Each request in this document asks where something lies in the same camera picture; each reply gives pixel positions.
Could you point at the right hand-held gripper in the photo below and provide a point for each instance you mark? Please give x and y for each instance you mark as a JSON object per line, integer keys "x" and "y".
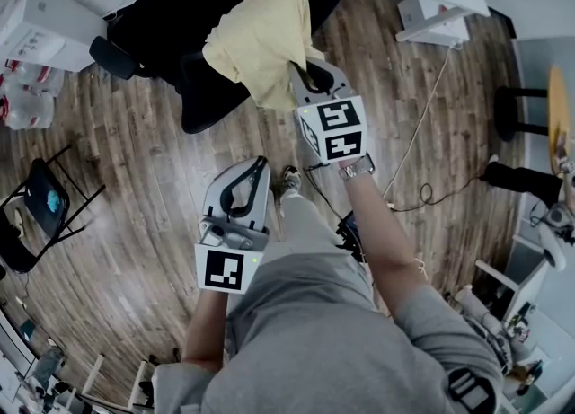
{"x": 341, "y": 129}

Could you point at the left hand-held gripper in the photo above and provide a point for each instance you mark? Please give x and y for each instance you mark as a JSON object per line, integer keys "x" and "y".
{"x": 222, "y": 270}

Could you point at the yellow clothes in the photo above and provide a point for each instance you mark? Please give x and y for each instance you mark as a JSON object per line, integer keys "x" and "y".
{"x": 260, "y": 35}

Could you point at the black office chair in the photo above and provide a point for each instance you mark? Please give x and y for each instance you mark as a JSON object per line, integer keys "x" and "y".
{"x": 166, "y": 21}

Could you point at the person's right forearm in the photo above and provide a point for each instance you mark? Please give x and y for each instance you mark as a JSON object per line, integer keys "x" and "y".
{"x": 386, "y": 241}

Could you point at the person's left forearm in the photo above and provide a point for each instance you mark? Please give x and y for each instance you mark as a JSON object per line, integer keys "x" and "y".
{"x": 204, "y": 327}

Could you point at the black folding chair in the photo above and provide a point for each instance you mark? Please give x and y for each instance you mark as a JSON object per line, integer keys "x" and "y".
{"x": 40, "y": 205}

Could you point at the person's shoe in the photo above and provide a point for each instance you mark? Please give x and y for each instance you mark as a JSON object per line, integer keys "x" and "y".
{"x": 291, "y": 181}

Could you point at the person's light trouser leg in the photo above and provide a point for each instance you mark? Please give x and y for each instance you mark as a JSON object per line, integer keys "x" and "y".
{"x": 305, "y": 223}

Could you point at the silver wristwatch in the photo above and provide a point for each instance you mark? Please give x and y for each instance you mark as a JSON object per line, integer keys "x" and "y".
{"x": 357, "y": 169}

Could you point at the white box with red mark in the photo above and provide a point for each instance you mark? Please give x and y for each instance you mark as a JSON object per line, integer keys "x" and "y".
{"x": 418, "y": 14}

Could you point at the person's grey shirt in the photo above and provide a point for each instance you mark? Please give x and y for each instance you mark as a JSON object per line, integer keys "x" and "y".
{"x": 323, "y": 349}

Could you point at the small blue object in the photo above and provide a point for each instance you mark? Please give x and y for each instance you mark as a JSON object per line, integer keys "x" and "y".
{"x": 54, "y": 201}

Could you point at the round wooden table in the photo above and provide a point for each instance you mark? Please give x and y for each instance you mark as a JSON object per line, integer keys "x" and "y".
{"x": 559, "y": 111}

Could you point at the white water dispenser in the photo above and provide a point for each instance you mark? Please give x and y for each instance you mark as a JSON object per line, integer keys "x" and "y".
{"x": 49, "y": 21}

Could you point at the white shelf unit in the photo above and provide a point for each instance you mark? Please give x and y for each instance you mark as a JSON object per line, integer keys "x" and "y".
{"x": 521, "y": 277}

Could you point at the white grey device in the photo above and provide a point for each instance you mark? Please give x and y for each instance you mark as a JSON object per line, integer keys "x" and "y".
{"x": 554, "y": 237}

